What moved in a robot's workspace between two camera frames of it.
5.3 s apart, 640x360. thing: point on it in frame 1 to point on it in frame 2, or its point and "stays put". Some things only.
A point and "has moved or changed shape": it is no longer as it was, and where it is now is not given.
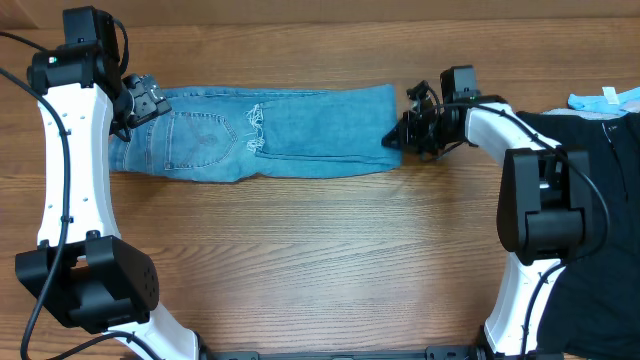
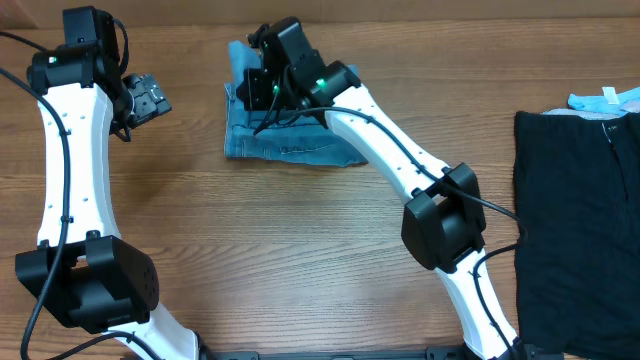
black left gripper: (151, 102) stays put
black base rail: (453, 352) stays put
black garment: (593, 309) stays put
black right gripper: (409, 129) to (255, 92)
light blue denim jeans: (213, 133) has moved or changed shape
